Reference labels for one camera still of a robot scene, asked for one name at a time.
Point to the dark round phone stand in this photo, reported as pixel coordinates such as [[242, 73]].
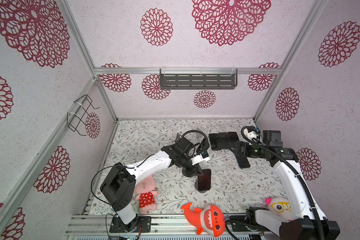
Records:
[[202, 187]]

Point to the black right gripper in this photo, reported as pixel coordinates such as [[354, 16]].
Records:
[[239, 146]]

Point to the grey wall shelf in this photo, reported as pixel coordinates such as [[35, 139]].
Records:
[[201, 81]]

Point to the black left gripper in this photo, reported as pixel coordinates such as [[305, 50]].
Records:
[[194, 169]]

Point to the teal-edged black phone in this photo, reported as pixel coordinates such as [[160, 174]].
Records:
[[233, 137]]

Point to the blue-edged black phone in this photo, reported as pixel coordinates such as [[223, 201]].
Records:
[[224, 141]]

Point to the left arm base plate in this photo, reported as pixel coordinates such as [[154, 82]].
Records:
[[140, 224]]

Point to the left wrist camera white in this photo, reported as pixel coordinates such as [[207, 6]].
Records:
[[200, 158]]

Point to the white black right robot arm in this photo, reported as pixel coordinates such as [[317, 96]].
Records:
[[308, 220]]

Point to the pink pig plush toy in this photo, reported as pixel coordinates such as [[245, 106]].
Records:
[[145, 194]]

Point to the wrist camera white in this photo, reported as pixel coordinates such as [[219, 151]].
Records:
[[253, 135], [200, 158]]

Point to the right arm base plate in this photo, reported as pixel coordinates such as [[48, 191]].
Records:
[[243, 223]]

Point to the white folding phone stand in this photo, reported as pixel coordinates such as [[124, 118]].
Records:
[[199, 134]]

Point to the red shark plush toy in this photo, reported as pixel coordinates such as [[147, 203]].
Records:
[[210, 220]]

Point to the black phone reddish screen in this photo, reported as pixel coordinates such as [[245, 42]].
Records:
[[206, 177]]

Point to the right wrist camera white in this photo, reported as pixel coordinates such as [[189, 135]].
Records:
[[253, 135]]

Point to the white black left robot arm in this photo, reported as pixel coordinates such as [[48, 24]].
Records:
[[119, 185]]

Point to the white pink glasses plush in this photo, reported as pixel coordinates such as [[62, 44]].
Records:
[[280, 207]]

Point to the black wire wall rack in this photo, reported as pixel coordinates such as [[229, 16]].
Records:
[[84, 121]]

